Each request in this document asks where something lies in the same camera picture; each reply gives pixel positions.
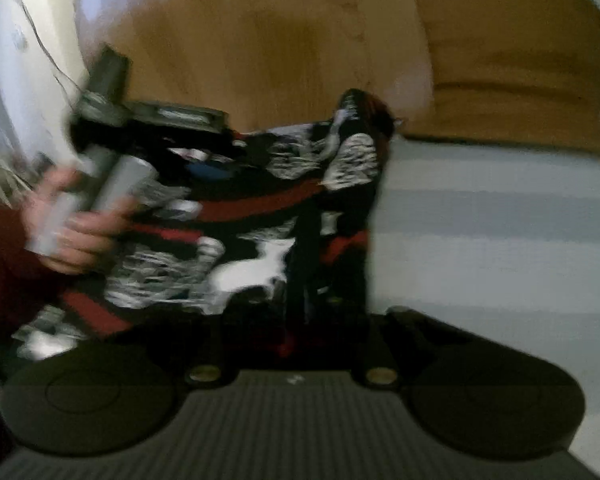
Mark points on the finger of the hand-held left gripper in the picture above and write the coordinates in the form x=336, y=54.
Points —
x=211, y=171
x=180, y=116

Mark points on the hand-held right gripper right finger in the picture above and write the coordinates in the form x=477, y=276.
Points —
x=380, y=347

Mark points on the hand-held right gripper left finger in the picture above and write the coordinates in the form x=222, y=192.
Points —
x=205, y=373

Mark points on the black red white patterned sweater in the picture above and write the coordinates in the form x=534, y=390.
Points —
x=260, y=220

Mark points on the person's left forearm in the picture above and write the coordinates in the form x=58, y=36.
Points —
x=10, y=270

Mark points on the person's left hand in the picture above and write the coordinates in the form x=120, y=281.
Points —
x=80, y=240

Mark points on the wooden headboard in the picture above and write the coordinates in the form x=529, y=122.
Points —
x=280, y=35

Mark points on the brown cushion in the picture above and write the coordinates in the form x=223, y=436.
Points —
x=505, y=50

